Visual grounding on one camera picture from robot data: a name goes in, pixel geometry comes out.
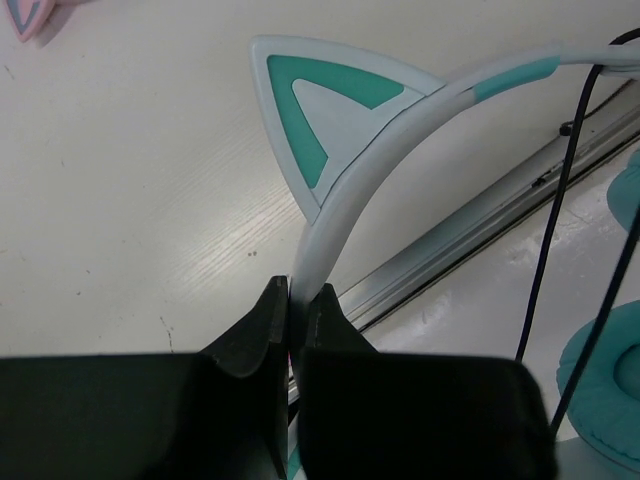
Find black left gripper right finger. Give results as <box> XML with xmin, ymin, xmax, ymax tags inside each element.
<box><xmin>297</xmin><ymin>285</ymin><xmax>559</xmax><ymax>479</ymax></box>

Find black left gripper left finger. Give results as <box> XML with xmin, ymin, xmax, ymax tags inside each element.
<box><xmin>1</xmin><ymin>276</ymin><xmax>288</xmax><ymax>479</ymax></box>

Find teal cat-ear headphones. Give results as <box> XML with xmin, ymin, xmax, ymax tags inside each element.
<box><xmin>250</xmin><ymin>30</ymin><xmax>639</xmax><ymax>479</ymax></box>

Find black headphone audio cable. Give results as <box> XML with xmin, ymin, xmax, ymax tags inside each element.
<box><xmin>514</xmin><ymin>29</ymin><xmax>640</xmax><ymax>436</ymax></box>

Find pink blue cat-ear headphones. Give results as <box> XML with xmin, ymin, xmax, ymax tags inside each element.
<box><xmin>1</xmin><ymin>0</ymin><xmax>85</xmax><ymax>43</ymax></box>

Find aluminium table edge rail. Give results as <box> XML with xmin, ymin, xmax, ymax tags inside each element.
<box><xmin>339</xmin><ymin>83</ymin><xmax>639</xmax><ymax>330</ymax></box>

